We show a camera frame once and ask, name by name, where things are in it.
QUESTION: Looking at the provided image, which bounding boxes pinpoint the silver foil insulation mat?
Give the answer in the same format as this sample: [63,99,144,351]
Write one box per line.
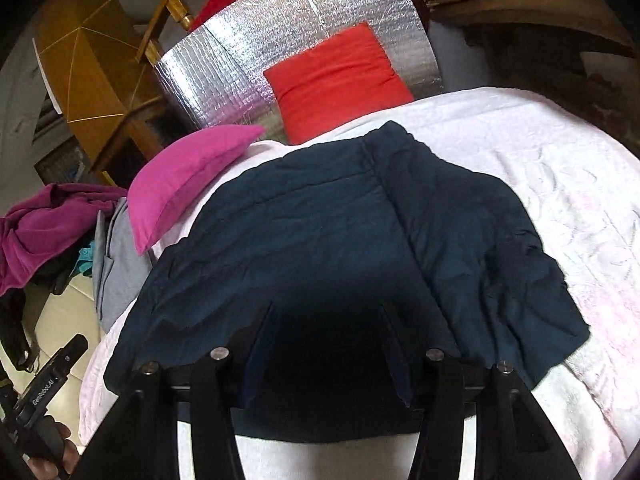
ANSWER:
[154,0,444,141]

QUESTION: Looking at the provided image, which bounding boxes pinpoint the small red cushion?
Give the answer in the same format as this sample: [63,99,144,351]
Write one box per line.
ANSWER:
[264,23,413,144]

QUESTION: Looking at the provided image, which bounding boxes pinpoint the maroon fleece garment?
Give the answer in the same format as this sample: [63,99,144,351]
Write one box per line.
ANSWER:
[1,183,127,292]

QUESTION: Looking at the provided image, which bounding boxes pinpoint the teal cloth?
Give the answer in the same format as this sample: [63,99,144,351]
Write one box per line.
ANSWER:
[70,240,94,278]

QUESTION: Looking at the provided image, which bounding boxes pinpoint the navy blue quilted jacket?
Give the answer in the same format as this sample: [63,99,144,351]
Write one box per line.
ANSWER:
[104,122,589,443]

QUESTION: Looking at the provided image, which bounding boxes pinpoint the grey cloth garment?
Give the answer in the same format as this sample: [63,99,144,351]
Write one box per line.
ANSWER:
[92,197,153,333]

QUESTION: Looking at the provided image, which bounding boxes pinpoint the person's left hand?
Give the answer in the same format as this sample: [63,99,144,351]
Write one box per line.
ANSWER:
[27,422,80,480]

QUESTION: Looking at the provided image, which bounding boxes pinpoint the magenta pillow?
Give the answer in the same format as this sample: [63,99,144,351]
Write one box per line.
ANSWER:
[128,125,264,254]

